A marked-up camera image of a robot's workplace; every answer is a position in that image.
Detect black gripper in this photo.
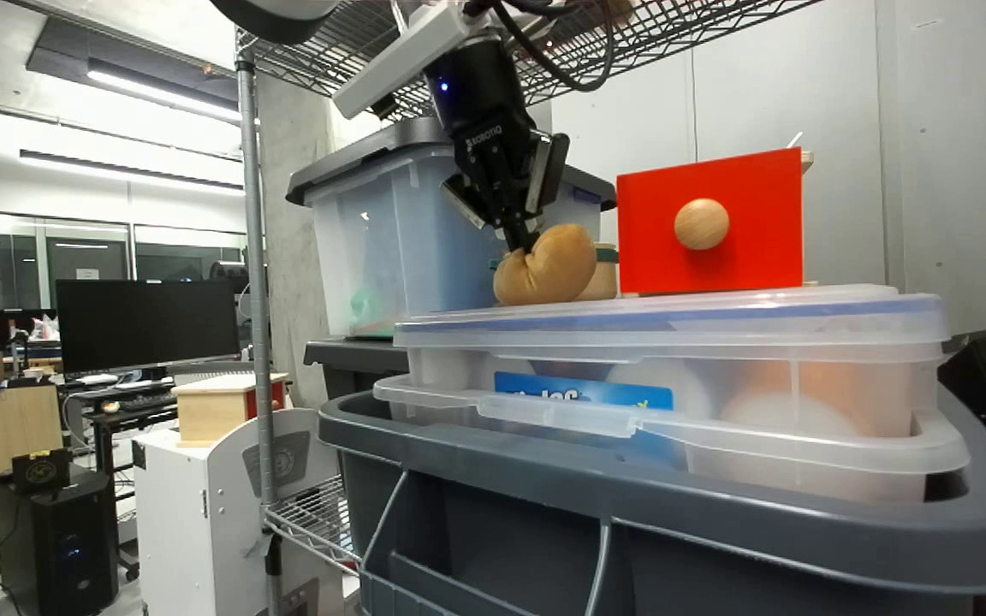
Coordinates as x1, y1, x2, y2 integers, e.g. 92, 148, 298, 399
428, 40, 575, 253

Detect low wire shelf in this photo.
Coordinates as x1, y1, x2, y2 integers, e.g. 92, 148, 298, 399
261, 477, 367, 578

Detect round wooden knob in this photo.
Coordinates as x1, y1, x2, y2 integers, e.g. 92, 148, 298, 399
670, 196, 734, 258

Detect small pale wooden box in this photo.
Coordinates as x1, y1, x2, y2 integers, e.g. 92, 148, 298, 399
170, 371, 292, 449

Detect clear storage bin grey lid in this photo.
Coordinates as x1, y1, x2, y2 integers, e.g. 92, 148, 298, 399
285, 112, 620, 341

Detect black cable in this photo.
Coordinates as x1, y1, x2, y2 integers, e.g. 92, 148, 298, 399
488, 0, 622, 94

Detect black computer tower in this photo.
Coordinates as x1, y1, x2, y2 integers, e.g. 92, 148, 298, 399
0, 449, 121, 616

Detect metal wire shelf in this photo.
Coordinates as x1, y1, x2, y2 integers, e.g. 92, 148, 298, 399
234, 0, 820, 123

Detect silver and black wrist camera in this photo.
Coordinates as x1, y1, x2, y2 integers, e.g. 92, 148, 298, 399
332, 0, 477, 123

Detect brown bread loaf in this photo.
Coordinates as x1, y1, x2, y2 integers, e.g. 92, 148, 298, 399
488, 221, 602, 307

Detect dark grey storage bin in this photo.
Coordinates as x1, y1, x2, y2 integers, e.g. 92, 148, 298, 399
301, 335, 411, 402

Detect ceiling light strip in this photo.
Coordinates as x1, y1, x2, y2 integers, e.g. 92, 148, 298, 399
81, 63, 247, 125
14, 142, 247, 196

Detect clear plastic container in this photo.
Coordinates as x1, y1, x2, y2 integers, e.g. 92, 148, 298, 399
370, 374, 971, 510

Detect black computer monitor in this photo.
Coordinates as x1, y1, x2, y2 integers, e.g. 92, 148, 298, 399
53, 277, 243, 375

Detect metal shelf post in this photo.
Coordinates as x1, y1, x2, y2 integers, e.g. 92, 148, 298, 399
234, 50, 292, 616

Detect green plastic item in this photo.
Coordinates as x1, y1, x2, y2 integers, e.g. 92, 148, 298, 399
347, 285, 389, 335

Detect white cabinet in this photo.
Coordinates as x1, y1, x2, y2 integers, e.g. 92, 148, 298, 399
129, 408, 350, 616

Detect tan wooden cabinet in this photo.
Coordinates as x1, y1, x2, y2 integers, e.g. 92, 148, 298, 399
0, 383, 66, 530

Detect clear container blue clips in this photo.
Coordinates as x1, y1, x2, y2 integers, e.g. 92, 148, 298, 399
389, 285, 950, 441

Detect wooden box red front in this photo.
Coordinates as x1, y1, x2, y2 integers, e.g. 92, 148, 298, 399
613, 142, 818, 297

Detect grey tote bin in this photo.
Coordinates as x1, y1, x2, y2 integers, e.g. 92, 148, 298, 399
317, 385, 986, 616

